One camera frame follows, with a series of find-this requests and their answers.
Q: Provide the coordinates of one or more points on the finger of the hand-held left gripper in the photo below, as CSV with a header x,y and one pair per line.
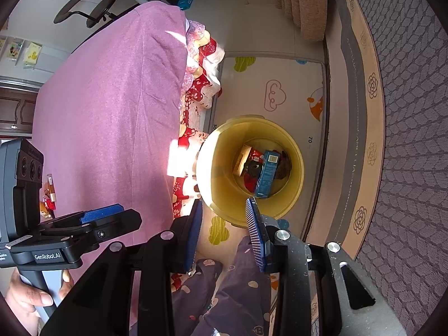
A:
x,y
115,225
101,213

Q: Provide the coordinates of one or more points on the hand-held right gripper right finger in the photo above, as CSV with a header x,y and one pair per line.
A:
x,y
255,234

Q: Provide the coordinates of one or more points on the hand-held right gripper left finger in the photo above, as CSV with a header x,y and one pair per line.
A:
x,y
194,231

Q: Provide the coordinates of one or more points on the small orange bottle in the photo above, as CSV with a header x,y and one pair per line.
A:
x,y
50,185

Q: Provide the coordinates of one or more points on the small red trinket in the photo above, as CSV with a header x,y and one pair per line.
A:
x,y
49,205

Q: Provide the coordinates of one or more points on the blue carton box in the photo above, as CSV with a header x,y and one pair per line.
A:
x,y
267,175

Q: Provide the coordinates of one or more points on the yellow plastic bin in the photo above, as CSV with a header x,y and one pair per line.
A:
x,y
217,168

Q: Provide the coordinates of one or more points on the gold cosmetics box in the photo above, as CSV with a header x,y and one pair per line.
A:
x,y
241,161

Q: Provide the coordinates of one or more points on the red snack packet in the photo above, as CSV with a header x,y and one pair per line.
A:
x,y
256,154

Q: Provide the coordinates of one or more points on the person's left hand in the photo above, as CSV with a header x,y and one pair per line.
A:
x,y
28,295

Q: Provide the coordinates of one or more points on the purple pajama pants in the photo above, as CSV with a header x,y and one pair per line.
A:
x,y
238,287

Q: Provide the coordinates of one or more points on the brown wooden door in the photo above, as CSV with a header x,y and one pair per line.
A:
x,y
14,105

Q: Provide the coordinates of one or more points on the pink bed sheet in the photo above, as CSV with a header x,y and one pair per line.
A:
x,y
105,112

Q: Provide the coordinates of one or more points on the yellow box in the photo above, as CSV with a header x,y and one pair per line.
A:
x,y
32,53

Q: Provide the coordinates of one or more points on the red floral bed skirt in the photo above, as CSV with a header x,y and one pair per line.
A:
x,y
196,94

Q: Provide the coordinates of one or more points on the cartoon play mat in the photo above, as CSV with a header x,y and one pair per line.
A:
x,y
262,87

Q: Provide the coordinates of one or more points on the grey patterned rug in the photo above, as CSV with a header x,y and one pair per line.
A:
x,y
402,112

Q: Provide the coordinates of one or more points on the black chair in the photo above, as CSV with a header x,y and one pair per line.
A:
x,y
101,7

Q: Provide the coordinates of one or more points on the white wall shelf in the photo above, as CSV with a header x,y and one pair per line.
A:
x,y
17,66

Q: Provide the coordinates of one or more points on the photo frame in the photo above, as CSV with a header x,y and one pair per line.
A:
x,y
14,51

